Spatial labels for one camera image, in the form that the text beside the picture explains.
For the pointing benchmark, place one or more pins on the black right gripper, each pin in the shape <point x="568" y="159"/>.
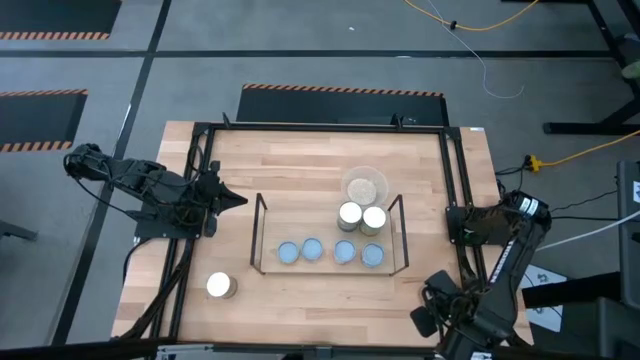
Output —
<point x="440" y="287"/>

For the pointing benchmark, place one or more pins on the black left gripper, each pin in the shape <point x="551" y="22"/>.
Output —
<point x="210" y="197"/>

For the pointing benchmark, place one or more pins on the fresh sliced carrots can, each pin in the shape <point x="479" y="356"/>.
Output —
<point x="372" y="255"/>

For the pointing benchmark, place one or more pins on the mushroom stems pieces can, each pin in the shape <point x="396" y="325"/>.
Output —
<point x="288" y="252"/>

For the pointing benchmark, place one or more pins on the tall orange red label can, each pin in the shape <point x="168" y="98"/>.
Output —
<point x="218" y="284"/>

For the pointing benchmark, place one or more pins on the pink salmon can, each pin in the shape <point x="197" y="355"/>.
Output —
<point x="312" y="249"/>

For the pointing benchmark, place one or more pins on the tall teal yellow carrots can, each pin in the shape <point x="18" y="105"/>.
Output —
<point x="374" y="218"/>

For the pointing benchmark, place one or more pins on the mandarin oranges can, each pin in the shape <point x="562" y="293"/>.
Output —
<point x="345" y="251"/>

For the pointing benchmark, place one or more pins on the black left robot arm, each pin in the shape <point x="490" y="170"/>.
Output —
<point x="145" y="180"/>

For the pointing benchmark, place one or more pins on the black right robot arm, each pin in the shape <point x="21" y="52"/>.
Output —
<point x="510" y="260"/>

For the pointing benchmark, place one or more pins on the white paper sheet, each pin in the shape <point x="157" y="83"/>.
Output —
<point x="545" y="280"/>

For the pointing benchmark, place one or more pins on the clear plastic bowl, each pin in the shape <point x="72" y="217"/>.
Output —
<point x="380" y="180"/>

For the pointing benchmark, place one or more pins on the beige grain heap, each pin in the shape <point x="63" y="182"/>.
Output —
<point x="361" y="190"/>

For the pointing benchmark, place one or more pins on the black bar furniture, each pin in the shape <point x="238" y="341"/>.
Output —
<point x="575" y="292"/>

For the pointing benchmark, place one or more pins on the black mat hazard stripe edge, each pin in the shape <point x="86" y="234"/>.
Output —
<point x="50" y="15"/>
<point x="340" y="107"/>
<point x="35" y="120"/>

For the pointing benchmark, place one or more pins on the grey cabinet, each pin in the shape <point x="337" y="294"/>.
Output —
<point x="627" y="240"/>

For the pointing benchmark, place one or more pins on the black beam silver brackets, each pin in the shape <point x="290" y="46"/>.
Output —
<point x="100" y="347"/>

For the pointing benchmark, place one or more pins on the grey metal stand foot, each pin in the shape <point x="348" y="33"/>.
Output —
<point x="15" y="231"/>

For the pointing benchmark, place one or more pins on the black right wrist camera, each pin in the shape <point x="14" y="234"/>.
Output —
<point x="422" y="321"/>

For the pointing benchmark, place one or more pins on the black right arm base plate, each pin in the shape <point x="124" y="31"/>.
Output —
<point x="452" y="235"/>

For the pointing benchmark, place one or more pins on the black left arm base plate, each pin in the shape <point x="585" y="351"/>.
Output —
<point x="150" y="232"/>

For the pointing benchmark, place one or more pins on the black desk frame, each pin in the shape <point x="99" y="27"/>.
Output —
<point x="575" y="128"/>

